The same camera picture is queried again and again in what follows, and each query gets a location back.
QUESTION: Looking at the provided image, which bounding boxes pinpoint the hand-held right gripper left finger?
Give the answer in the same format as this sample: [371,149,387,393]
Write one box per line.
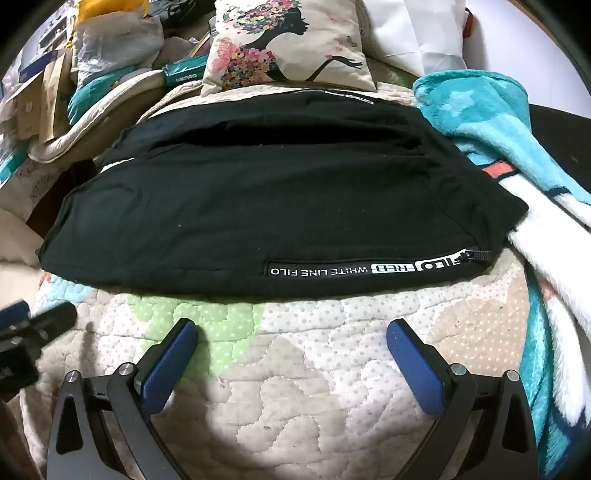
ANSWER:
[44,318,200,480]

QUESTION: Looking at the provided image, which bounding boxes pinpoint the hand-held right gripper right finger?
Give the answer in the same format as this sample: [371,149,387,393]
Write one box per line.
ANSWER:
[387,318,539,480]

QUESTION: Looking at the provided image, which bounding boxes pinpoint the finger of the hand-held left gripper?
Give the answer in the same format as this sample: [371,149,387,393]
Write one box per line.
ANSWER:
[0,299,30,328]
[27,302,78,337]

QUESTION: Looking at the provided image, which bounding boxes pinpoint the black pants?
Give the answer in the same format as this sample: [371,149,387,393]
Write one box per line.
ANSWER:
[36,88,529,298]

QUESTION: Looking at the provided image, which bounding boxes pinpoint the heart-patterned quilt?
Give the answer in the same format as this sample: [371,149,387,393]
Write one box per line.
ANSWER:
[0,69,555,480]

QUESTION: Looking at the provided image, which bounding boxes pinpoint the teal tissue box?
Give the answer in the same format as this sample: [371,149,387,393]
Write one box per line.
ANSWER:
[0,138,34,188]

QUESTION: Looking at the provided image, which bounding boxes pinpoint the beige padded mat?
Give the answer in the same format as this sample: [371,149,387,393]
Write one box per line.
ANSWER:
[28,69,167,163]

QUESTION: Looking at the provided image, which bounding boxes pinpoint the small cardboard box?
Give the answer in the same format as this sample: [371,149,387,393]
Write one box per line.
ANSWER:
[0,71,44,141]

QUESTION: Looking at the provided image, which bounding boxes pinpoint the brown cardboard boxes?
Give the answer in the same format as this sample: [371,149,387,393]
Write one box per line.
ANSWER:
[39,48,75,139]

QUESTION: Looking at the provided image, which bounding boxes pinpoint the teal towel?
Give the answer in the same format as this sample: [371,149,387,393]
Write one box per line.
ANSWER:
[67,71,139,126]

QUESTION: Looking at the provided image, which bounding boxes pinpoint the teal star fleece blanket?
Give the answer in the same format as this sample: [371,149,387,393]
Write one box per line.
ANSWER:
[412,72,591,428]

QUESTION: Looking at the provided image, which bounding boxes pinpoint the dark furniture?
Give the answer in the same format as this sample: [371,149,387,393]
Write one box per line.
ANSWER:
[526,104,591,197]

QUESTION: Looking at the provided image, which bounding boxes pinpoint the clear plastic bag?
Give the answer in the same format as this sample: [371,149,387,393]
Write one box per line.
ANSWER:
[76,11,163,78]

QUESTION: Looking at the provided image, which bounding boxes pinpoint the teal wipes packet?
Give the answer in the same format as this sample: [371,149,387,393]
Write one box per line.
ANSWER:
[161,54,211,88]

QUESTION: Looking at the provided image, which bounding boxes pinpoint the olive green sheet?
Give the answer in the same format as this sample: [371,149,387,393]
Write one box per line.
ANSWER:
[369,64,417,88]

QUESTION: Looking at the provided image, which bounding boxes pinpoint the yellow bag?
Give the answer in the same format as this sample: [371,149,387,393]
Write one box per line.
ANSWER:
[76,0,149,26]

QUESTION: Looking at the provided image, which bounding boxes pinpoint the floral figure printed cushion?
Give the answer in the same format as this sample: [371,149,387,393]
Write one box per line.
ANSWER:
[200,0,377,97]

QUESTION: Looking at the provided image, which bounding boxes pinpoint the white paper bag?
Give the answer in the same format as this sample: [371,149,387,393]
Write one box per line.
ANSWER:
[360,0,467,77]

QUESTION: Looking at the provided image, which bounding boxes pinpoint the black bag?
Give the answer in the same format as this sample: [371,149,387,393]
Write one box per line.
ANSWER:
[161,0,218,29]

